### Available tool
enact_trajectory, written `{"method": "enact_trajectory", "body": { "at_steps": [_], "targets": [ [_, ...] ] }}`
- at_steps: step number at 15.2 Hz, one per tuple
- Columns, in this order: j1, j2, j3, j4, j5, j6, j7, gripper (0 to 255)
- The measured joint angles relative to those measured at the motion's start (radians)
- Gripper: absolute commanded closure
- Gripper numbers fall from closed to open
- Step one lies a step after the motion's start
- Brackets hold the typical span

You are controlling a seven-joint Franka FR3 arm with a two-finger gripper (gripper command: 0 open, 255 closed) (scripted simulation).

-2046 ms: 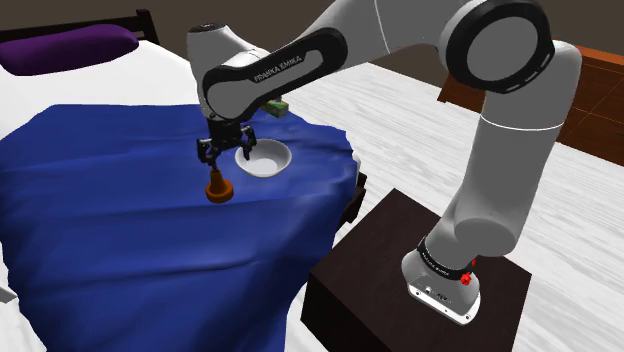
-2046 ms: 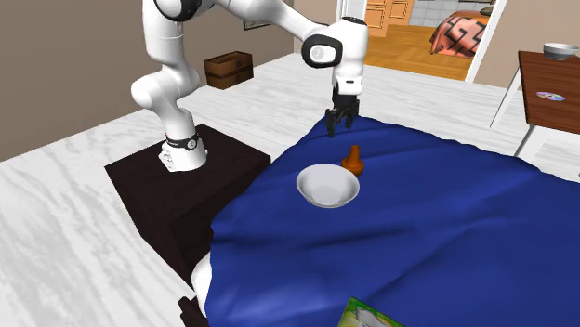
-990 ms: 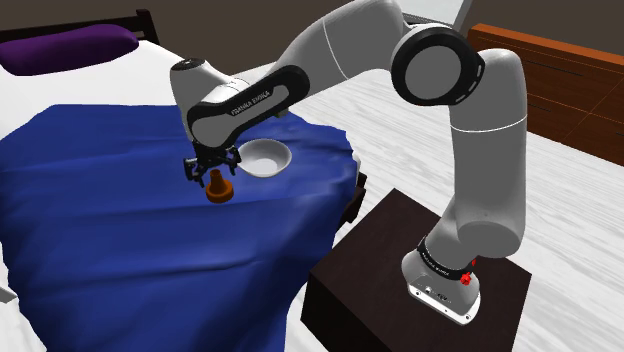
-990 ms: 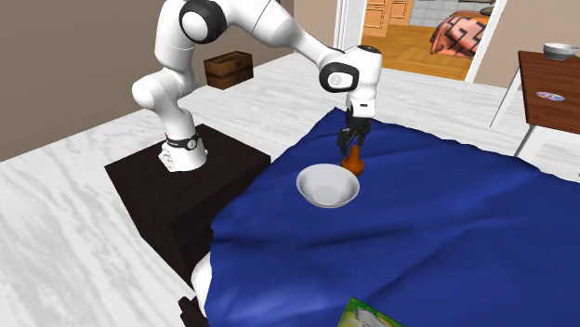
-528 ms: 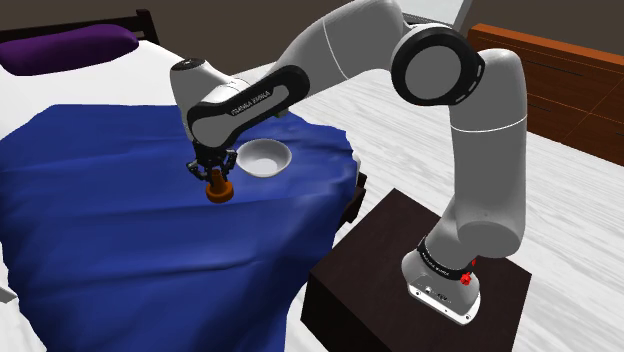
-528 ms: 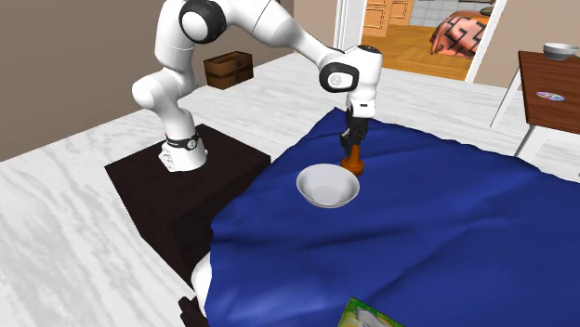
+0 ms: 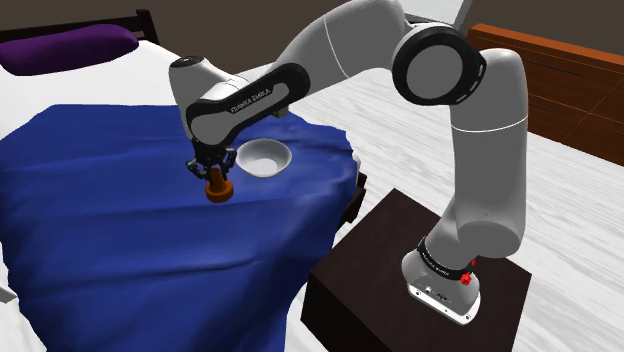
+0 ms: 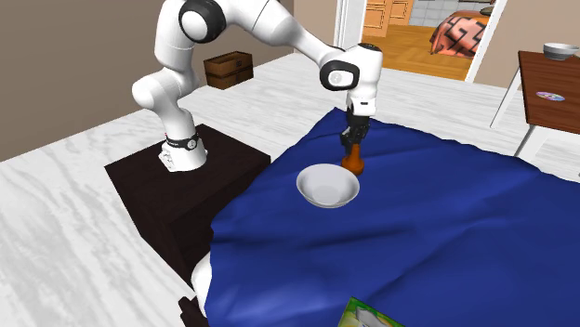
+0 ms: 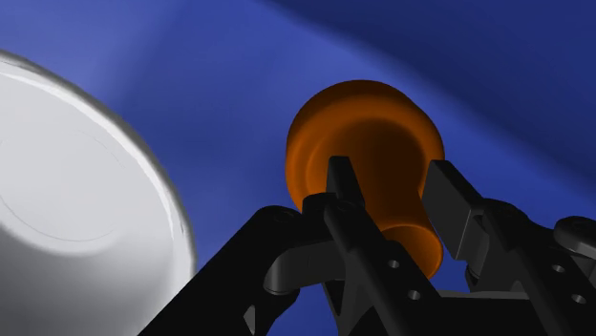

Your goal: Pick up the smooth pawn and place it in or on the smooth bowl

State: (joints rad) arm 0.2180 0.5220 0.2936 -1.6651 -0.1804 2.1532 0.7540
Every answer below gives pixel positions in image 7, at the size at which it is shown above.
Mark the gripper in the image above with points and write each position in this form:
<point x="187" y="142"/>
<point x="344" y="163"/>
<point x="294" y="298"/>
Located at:
<point x="209" y="152"/>

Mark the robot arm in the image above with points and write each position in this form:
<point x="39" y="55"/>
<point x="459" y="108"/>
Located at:
<point x="487" y="161"/>

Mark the orange round-based bottle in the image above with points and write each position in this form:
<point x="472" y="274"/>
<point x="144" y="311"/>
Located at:
<point x="219" y="191"/>

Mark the white bowl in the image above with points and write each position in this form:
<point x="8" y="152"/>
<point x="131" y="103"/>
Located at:
<point x="263" y="158"/>

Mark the blue blanket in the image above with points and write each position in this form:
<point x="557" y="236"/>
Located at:
<point x="122" y="219"/>

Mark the dark robot stand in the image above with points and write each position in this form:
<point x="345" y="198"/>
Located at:
<point x="370" y="273"/>

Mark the purple pillow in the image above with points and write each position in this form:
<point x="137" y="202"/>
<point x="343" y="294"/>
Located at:
<point x="63" y="48"/>

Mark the brown wooden dresser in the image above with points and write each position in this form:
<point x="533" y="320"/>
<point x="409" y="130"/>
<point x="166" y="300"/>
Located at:
<point x="575" y="97"/>

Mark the white bed with dark frame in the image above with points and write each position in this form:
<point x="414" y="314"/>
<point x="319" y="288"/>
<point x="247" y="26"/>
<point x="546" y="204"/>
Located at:
<point x="83" y="88"/>

